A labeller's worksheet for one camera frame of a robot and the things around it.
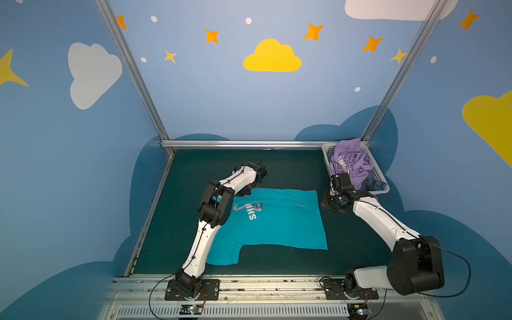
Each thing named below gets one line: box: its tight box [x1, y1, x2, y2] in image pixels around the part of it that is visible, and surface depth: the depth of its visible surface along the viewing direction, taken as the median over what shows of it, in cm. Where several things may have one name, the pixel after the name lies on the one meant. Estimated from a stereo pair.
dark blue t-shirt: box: [362, 166, 388, 192], surface depth 103 cm
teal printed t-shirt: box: [206, 188, 328, 266], surface depth 95 cm
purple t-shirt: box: [330, 138, 374, 190], surface depth 104 cm
